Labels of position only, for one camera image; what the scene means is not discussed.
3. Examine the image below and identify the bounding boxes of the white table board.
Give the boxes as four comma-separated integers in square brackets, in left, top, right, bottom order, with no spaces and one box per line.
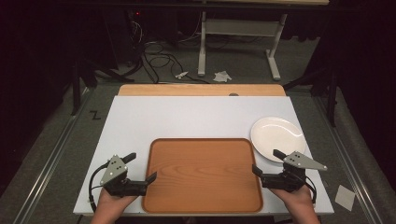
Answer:
[72,95,335,217]

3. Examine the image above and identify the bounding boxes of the crumpled white paper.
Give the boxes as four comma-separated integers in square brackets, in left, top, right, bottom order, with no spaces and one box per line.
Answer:
[212,70,233,84]

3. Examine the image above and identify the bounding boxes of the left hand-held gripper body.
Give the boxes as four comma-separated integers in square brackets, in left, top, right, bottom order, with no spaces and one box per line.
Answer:
[99,154,148,198]

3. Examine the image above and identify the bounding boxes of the person's right hand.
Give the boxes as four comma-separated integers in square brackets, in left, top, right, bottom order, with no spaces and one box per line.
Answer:
[270,185,314,213]

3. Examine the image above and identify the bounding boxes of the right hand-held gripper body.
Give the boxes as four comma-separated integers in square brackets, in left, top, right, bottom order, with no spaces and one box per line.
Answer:
[262,150,329,193]

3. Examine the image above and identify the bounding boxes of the black metal stand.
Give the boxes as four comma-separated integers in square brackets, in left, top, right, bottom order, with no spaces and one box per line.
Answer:
[70,58,135,117]
[282,67,340,128]

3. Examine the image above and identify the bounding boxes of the black floor cables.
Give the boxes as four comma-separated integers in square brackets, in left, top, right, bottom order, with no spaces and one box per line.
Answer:
[141,39,210,85]

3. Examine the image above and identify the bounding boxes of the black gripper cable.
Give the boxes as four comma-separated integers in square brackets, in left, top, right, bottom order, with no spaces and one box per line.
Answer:
[304,175,318,208]
[88,162,110,213]

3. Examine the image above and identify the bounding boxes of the white plate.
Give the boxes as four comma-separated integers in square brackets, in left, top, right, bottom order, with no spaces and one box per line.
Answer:
[249,116,307,164]

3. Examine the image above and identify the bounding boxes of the white metal desk frame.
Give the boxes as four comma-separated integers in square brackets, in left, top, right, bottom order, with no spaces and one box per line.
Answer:
[197,11,290,82]

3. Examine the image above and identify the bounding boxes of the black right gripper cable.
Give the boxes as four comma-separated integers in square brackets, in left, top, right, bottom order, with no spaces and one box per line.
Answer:
[304,175,318,208]

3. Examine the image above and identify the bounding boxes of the metal floor rail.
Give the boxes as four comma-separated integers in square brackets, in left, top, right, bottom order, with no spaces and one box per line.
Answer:
[11,88,96,224]
[312,95,386,224]

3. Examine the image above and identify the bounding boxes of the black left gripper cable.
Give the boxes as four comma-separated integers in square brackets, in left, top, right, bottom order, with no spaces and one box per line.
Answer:
[88,162,110,213]

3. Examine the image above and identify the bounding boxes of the wooden tray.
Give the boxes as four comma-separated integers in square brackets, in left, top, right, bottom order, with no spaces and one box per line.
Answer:
[141,137,264,215]

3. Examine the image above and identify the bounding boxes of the person's left hand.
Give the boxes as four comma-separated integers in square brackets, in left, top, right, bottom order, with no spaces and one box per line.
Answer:
[94,187,138,216]

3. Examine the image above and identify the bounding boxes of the white paper square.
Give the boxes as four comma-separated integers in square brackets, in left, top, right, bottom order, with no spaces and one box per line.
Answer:
[333,184,356,213]

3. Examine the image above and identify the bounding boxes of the wooden table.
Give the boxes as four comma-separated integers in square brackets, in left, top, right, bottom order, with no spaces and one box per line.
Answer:
[118,83,287,97]

